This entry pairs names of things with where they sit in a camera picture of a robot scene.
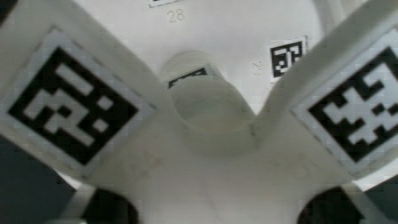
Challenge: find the white round table top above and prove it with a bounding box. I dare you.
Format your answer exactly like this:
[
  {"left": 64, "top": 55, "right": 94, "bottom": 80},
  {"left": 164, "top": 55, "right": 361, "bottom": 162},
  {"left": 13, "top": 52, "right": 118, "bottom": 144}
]
[{"left": 70, "top": 0, "right": 381, "bottom": 114}]

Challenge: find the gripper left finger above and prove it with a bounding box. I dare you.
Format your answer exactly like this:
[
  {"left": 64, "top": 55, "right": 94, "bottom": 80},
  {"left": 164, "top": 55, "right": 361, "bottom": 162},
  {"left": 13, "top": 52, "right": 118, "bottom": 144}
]
[{"left": 45, "top": 184, "right": 96, "bottom": 224}]

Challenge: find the white cylindrical table leg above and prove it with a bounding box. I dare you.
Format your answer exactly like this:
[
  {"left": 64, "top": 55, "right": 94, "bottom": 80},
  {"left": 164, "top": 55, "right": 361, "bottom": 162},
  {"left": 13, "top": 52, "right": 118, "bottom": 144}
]
[{"left": 160, "top": 50, "right": 254, "bottom": 134}]

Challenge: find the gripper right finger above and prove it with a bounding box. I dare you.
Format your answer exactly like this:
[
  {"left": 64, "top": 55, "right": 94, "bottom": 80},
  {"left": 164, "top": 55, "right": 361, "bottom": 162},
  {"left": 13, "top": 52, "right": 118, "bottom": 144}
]
[{"left": 341, "top": 183, "right": 398, "bottom": 224}]

